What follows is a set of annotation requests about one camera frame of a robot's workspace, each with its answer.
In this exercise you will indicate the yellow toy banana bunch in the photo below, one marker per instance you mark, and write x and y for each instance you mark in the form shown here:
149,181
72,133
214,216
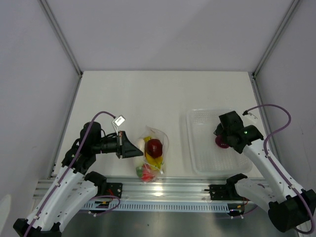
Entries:
155,163

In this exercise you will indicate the left aluminium frame post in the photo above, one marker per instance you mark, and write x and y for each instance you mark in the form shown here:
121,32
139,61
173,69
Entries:
46,8

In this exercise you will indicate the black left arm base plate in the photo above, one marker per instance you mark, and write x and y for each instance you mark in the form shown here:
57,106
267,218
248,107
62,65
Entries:
114,189

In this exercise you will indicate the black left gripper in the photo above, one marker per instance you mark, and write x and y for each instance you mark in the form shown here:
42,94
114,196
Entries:
125,148

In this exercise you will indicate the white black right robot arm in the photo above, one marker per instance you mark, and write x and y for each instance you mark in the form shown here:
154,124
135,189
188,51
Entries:
286,202

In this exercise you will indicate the silver aluminium front rail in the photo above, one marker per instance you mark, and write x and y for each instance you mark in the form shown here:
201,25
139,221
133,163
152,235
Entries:
166,189

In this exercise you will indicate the right aluminium frame post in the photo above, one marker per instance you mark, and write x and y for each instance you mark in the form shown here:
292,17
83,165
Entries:
284,23

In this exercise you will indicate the red toy tomato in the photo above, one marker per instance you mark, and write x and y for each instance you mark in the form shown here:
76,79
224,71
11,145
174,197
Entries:
145,175

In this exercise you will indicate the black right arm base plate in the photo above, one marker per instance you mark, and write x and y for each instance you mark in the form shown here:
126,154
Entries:
224,192

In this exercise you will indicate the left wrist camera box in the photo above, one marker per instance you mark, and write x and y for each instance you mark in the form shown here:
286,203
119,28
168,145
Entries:
117,122

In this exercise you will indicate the white slotted cable duct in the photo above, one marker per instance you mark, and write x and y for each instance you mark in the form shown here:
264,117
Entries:
173,206

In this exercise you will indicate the clear zip top bag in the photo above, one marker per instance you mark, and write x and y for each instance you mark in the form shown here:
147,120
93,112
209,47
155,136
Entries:
158,134

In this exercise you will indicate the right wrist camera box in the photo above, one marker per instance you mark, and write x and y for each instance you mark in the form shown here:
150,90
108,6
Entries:
251,117

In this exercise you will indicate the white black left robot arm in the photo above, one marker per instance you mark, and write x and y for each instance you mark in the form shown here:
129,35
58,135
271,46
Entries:
74,185

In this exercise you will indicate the white toy radish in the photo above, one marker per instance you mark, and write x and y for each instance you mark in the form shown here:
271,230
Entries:
139,160

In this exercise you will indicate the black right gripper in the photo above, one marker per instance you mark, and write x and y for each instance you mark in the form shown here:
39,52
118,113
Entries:
218,130

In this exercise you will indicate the white perforated plastic basket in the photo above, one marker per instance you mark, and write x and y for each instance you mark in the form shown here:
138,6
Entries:
208,159

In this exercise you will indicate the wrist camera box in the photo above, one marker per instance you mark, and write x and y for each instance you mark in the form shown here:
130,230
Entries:
117,122
251,117

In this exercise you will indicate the aluminium frame post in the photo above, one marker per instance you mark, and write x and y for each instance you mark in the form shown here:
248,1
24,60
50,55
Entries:
284,23
46,8

